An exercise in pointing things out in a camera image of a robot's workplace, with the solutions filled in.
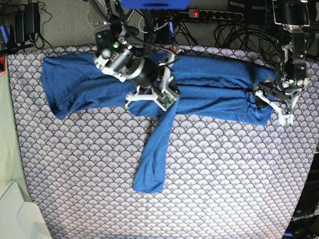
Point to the black power brick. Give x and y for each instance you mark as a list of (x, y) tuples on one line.
[(27, 23)]

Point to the black OpenArm box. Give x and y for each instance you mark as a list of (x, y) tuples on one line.
[(304, 223)]

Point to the fan-patterned tablecloth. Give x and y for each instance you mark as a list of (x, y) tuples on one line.
[(224, 179)]

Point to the white bin at corner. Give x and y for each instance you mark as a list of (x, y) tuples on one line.
[(20, 219)]

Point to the blue box at top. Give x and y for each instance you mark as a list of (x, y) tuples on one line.
[(155, 4)]

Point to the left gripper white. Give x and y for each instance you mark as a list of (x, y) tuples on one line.
[(281, 101)]

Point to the blue long-sleeve T-shirt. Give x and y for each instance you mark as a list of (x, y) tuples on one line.
[(211, 87)]

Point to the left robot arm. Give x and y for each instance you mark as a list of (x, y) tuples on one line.
[(291, 71)]

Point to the blue handled clamp left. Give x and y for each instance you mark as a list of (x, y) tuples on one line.
[(10, 45)]

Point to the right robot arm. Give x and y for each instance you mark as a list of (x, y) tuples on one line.
[(122, 54)]

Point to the black power strip red switch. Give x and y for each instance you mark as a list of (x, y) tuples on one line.
[(215, 15)]

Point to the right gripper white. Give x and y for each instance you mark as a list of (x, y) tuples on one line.
[(155, 83)]

